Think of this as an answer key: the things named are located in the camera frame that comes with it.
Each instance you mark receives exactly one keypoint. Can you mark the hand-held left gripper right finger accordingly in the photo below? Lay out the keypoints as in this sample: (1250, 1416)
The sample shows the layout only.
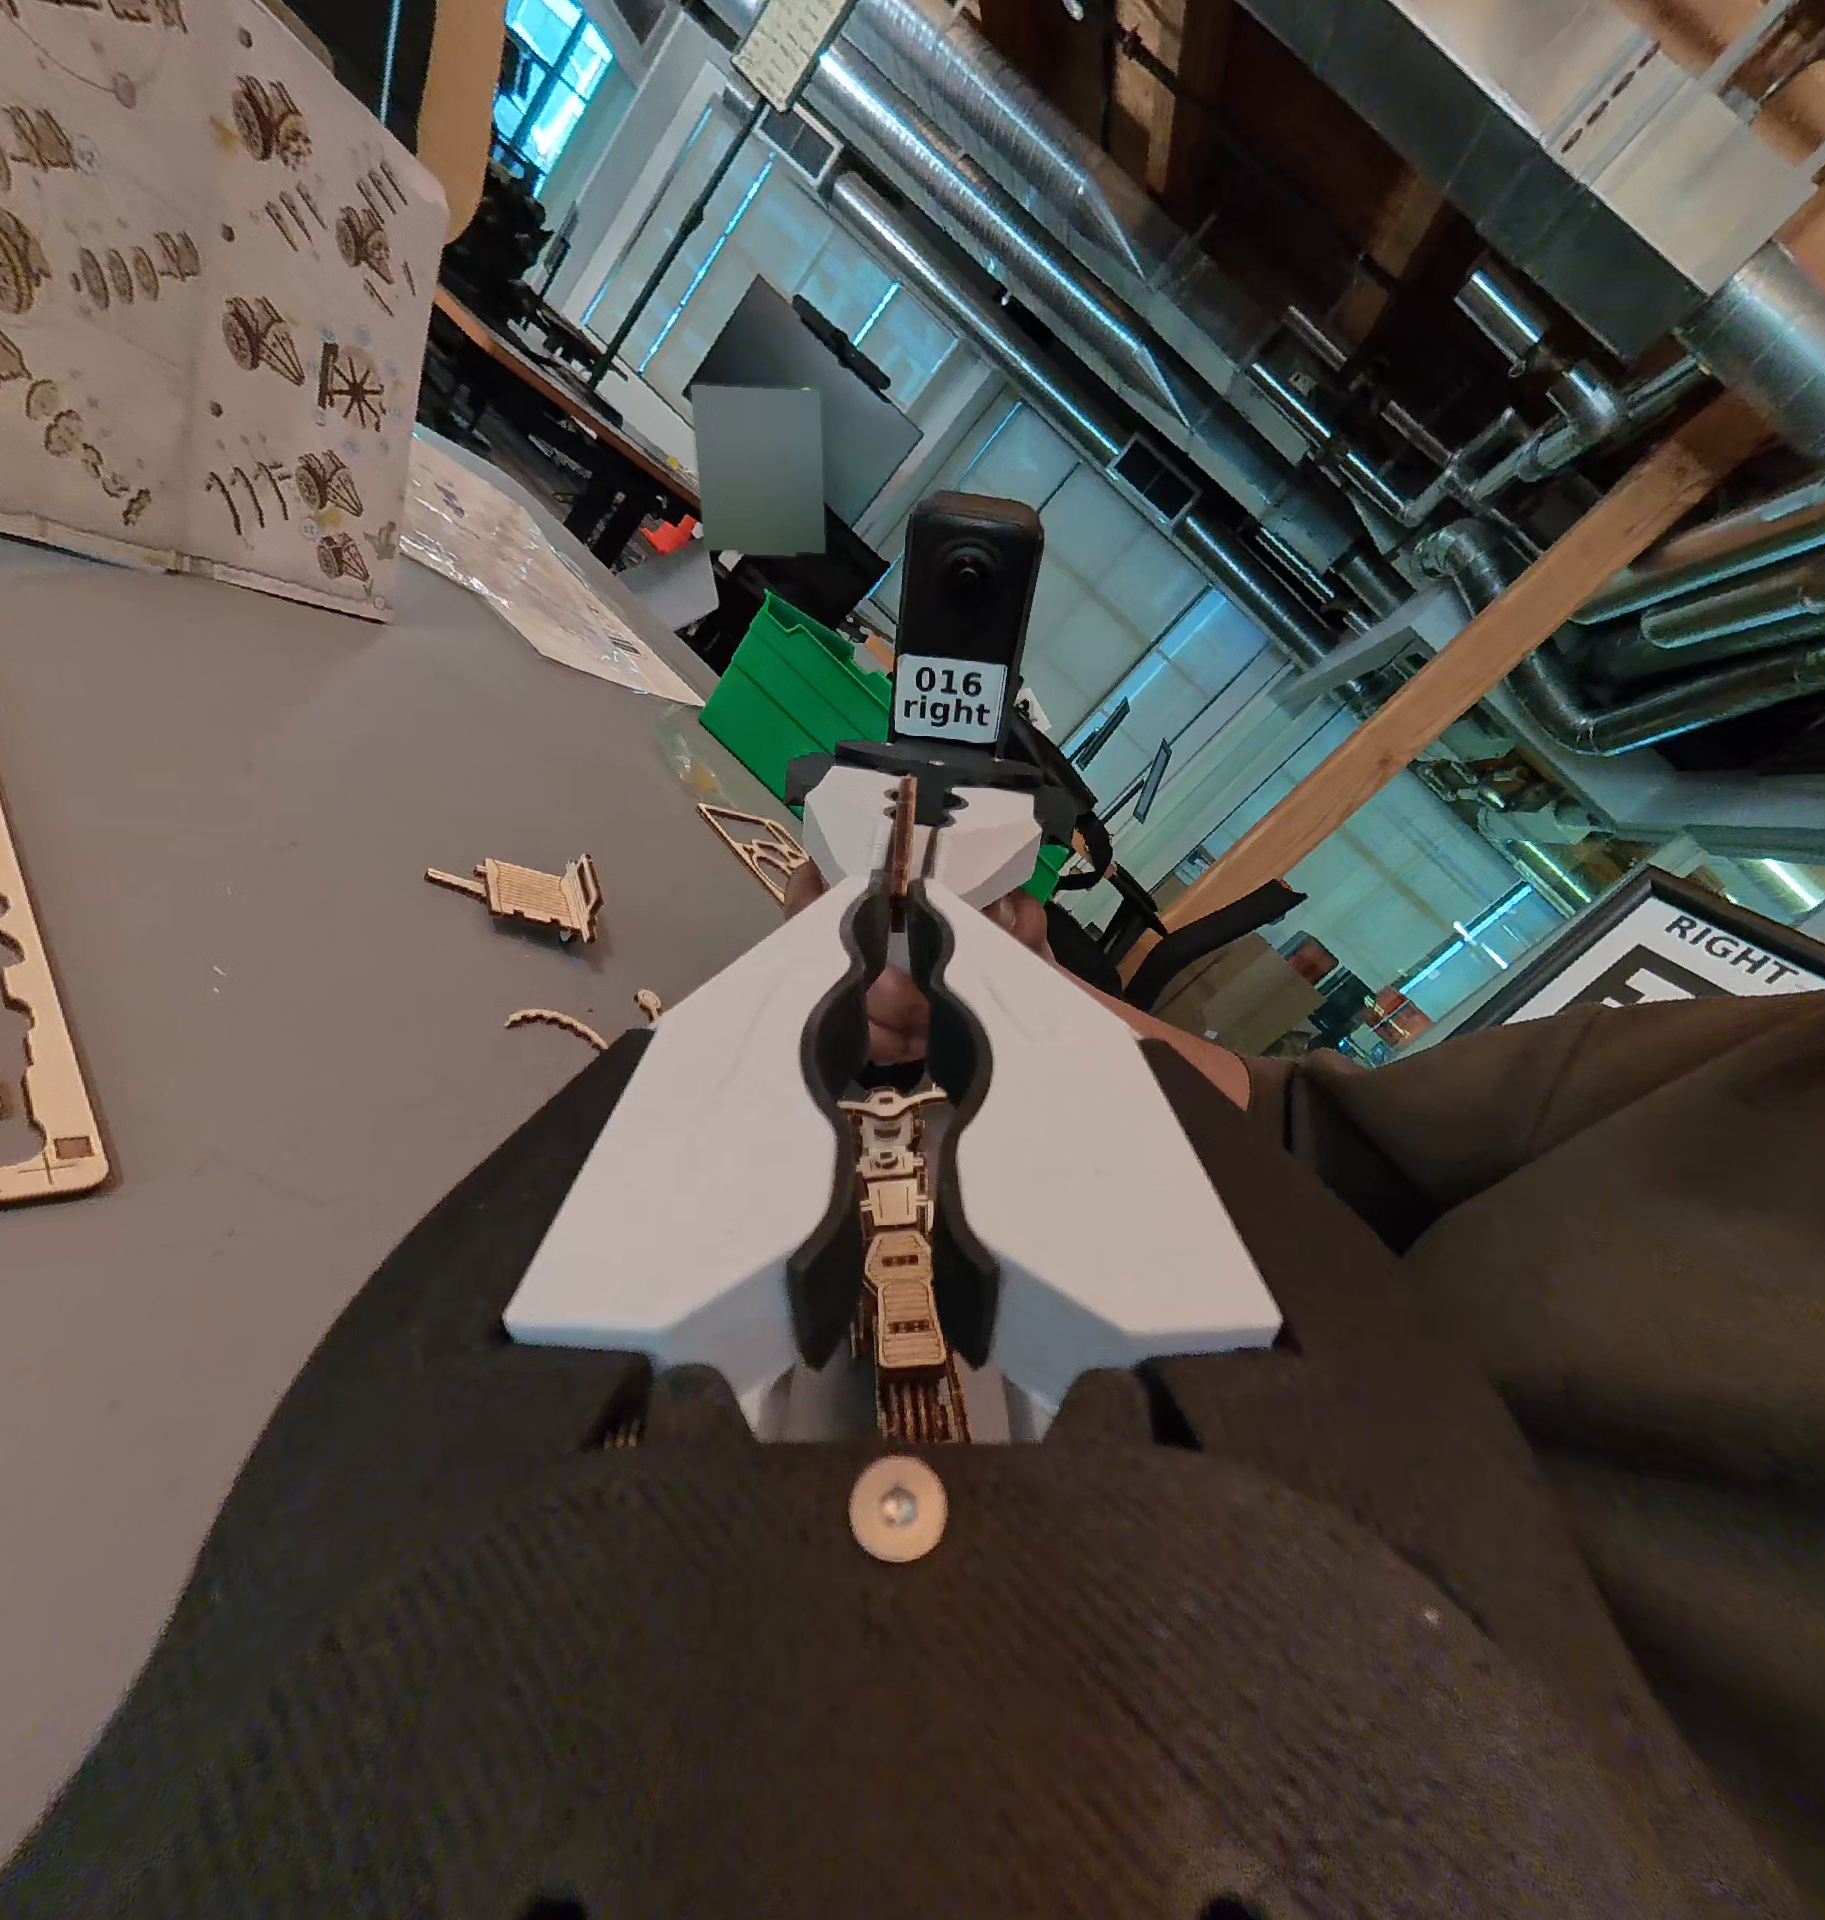
(1122, 1200)

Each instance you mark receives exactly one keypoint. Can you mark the wooden sheet with wheel parts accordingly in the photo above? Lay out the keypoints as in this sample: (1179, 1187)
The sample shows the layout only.
(42, 1164)

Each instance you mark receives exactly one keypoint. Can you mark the background black screen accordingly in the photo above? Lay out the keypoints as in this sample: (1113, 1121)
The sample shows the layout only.
(853, 391)

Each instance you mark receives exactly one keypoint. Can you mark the green plastic bin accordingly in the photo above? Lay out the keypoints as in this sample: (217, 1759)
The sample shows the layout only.
(778, 690)

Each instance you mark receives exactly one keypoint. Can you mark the cardboard boxes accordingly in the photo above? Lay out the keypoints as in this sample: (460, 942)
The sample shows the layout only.
(1273, 991)

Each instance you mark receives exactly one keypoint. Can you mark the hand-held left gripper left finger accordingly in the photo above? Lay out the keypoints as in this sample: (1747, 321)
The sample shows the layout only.
(657, 1200)

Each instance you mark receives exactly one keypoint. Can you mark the curved toothed wooden piece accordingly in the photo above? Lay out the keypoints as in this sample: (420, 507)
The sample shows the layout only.
(552, 1021)

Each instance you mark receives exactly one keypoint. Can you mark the orange cone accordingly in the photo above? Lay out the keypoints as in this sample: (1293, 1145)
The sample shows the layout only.
(672, 537)

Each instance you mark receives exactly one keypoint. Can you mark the partly built wooden model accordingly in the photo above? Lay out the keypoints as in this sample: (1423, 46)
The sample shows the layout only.
(898, 1305)

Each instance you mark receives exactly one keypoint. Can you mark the silver ventilation ducts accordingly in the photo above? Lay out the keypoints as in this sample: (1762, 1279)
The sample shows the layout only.
(1002, 225)

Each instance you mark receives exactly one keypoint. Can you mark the white instruction booklet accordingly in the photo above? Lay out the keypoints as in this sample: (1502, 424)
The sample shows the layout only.
(178, 300)

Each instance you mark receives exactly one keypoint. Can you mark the black chair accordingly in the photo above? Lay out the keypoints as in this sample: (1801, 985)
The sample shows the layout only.
(1227, 916)

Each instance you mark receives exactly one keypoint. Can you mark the framed black-white marker poster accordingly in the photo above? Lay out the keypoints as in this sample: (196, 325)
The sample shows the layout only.
(1677, 961)

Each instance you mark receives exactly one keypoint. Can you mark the brown board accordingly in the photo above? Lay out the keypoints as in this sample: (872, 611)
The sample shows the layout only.
(469, 91)

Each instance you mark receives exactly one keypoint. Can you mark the hanging white sign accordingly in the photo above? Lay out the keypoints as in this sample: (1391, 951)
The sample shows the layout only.
(793, 46)

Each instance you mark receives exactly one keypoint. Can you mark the emptied wooden sheet frame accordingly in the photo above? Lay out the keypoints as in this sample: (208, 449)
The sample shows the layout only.
(733, 818)

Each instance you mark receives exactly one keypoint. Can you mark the clear sleeve with paper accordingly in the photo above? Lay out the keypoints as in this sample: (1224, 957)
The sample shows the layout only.
(552, 601)

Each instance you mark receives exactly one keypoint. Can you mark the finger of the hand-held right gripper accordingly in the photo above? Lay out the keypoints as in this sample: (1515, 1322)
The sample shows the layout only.
(853, 825)
(987, 848)

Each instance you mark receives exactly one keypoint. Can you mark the small ribbed wooden model part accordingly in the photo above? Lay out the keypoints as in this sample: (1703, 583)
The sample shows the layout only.
(529, 893)

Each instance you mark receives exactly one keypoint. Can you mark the small brown wooden piece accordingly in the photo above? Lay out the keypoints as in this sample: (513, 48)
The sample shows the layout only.
(898, 871)

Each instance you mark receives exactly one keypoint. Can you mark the person's right hand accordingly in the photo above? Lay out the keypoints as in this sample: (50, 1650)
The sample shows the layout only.
(898, 1021)

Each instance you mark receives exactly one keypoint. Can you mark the wooden-top table black legs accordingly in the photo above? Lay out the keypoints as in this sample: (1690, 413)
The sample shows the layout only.
(582, 398)

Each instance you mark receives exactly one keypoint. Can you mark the person's brown clothing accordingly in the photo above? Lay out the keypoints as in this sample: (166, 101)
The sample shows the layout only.
(1602, 1351)

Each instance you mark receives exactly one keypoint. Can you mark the person's right forearm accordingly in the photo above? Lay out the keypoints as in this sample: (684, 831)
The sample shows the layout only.
(1205, 1068)

